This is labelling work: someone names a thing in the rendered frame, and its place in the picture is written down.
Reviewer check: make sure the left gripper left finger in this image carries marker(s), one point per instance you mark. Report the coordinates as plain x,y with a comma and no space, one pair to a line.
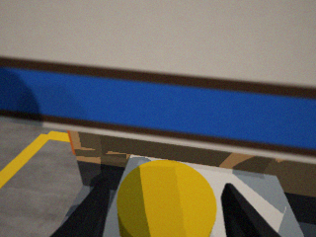
89,218

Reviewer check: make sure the clear glass bottle with yellow cap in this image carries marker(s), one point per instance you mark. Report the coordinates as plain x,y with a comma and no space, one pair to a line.
165,198

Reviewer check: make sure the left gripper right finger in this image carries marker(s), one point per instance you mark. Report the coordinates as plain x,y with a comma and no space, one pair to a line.
240,218

